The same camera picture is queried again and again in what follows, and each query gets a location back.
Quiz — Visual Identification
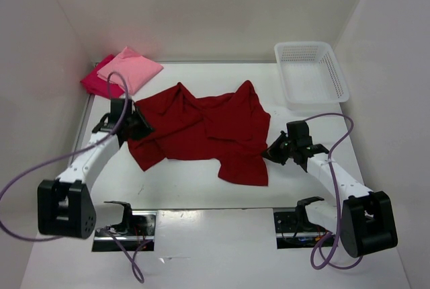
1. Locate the light pink t shirt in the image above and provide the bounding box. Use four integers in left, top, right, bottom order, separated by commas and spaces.
97, 46, 164, 95

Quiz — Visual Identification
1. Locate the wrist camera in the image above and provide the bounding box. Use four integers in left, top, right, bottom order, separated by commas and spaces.
107, 98, 133, 126
286, 120, 313, 147

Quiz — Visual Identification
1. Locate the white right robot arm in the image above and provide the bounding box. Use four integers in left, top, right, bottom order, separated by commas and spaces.
262, 132, 398, 257

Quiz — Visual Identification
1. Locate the magenta t shirt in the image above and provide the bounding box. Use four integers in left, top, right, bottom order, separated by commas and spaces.
80, 54, 124, 99

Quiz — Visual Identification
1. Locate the dark red t shirt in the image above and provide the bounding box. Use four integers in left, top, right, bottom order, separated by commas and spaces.
128, 81, 270, 187

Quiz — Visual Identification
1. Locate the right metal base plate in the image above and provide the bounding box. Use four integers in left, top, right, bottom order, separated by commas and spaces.
273, 208, 327, 249

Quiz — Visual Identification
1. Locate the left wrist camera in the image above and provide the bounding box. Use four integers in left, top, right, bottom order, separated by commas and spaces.
107, 98, 133, 126

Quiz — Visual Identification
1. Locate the white plastic basket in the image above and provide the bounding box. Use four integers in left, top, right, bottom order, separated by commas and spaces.
274, 41, 350, 111

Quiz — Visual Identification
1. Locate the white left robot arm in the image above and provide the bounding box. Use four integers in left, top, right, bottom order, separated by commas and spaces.
37, 99, 155, 239

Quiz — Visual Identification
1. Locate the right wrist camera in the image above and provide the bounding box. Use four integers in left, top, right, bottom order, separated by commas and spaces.
286, 120, 313, 147

